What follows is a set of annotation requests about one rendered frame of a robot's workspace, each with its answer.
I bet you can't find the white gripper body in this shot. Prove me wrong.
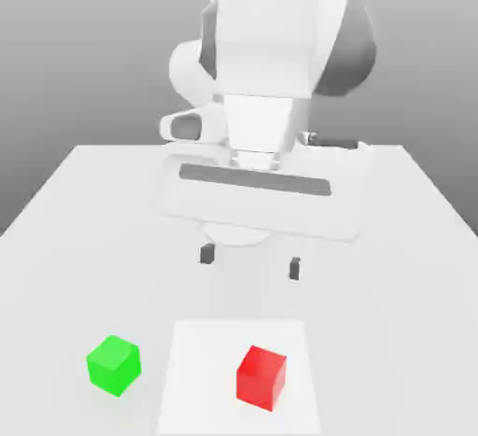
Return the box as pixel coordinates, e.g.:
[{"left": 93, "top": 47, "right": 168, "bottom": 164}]
[{"left": 155, "top": 143, "right": 372, "bottom": 245}]

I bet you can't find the small red cube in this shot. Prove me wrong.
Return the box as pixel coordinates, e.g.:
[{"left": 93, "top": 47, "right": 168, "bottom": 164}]
[{"left": 235, "top": 345, "right": 288, "bottom": 413}]

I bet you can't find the small green cube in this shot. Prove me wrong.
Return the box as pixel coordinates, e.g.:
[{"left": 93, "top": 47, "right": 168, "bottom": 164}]
[{"left": 85, "top": 334, "right": 143, "bottom": 399}]

